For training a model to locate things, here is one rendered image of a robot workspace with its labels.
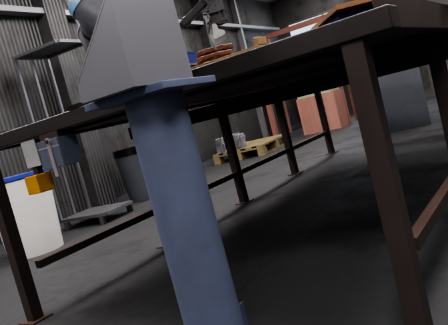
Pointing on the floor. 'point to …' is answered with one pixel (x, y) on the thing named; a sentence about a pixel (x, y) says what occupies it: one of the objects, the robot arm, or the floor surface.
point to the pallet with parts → (260, 146)
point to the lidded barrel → (34, 217)
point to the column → (181, 199)
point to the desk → (404, 100)
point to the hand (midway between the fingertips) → (214, 49)
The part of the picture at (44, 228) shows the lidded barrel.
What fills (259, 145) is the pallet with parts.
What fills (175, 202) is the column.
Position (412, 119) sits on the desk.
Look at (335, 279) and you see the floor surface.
